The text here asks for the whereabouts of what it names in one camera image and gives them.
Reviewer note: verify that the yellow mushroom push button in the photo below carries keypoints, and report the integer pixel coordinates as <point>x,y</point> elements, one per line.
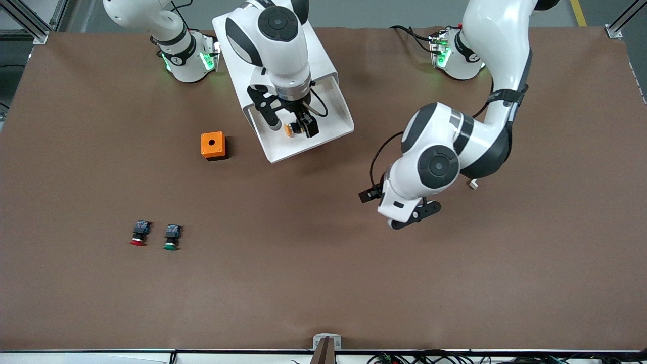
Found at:
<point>289,130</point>

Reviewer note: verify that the white plastic drawer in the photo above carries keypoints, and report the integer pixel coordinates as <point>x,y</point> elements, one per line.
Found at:
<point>333,108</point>

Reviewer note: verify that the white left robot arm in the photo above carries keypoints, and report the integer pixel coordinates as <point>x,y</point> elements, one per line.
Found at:
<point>485,131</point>

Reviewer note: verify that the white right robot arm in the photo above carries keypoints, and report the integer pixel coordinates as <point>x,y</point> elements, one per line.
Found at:
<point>283,55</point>

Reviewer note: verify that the white drawer cabinet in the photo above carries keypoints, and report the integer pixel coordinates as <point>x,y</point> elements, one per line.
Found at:
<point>317,53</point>

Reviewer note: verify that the green mushroom push button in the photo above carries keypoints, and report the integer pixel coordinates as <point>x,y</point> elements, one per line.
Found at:
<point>173,231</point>

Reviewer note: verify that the red mushroom push button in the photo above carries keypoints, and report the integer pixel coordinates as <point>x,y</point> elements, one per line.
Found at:
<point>141,227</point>

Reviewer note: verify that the brown paper table cover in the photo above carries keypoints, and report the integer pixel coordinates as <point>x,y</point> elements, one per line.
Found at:
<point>323,263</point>

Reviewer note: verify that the orange button enclosure box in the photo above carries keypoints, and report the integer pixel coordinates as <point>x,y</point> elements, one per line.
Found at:
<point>207,150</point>

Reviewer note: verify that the grey metal table bracket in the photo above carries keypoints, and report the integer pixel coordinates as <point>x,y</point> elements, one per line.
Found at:
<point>318,339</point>

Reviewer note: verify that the aluminium frame post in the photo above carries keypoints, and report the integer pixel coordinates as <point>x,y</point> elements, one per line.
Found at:
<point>614,31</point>
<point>40,36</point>

